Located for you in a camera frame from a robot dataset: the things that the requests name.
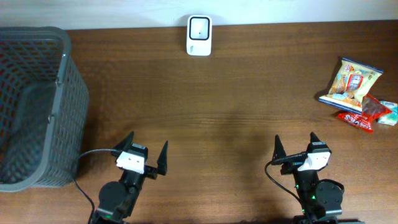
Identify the red snack bag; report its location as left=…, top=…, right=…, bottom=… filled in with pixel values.
left=337, top=94, right=392, bottom=133

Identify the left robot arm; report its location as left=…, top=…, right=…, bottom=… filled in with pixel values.
left=89, top=132, right=169, bottom=223

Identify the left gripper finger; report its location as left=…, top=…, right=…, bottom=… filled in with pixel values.
left=157, top=141, right=169, bottom=175
left=111, top=131, right=134, bottom=156

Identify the yellow wet wipes pack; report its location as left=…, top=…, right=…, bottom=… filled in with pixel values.
left=318, top=58, right=384, bottom=114

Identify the white barcode scanner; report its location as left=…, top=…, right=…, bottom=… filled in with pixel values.
left=186, top=15, right=213, bottom=57

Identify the green Kleenex tissue pack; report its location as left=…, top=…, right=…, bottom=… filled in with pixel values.
left=377, top=101, right=397, bottom=126

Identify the grey plastic mesh basket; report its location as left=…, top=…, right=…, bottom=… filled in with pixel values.
left=1, top=27, right=89, bottom=193

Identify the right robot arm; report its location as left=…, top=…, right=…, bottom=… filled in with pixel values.
left=269, top=133, right=345, bottom=224

